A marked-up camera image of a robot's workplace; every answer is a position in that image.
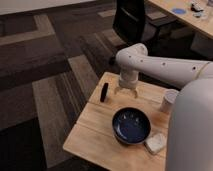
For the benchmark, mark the dark blue bowl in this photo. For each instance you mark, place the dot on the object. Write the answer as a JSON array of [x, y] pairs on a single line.
[[131, 126]]

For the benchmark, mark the light wooden desk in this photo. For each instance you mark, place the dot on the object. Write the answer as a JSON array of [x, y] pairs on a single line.
[[203, 25]]

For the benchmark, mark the black office chair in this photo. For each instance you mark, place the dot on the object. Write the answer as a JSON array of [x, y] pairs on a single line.
[[133, 24]]

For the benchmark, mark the black eraser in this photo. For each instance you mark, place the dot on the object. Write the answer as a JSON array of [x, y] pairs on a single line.
[[104, 92]]

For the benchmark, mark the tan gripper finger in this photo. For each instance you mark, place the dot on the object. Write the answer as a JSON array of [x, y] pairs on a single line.
[[135, 93], [117, 89]]

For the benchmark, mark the white cup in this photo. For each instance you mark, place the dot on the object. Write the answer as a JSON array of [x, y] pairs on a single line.
[[168, 100]]

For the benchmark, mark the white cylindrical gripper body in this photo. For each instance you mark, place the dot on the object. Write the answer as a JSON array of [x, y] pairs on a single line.
[[128, 79]]

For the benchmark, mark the blue round disc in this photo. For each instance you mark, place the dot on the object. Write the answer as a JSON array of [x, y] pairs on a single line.
[[178, 11]]

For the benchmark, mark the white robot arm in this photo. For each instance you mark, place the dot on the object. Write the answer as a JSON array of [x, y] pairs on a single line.
[[190, 130]]

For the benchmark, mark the small items on desk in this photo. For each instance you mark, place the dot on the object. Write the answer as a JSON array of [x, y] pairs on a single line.
[[198, 9]]

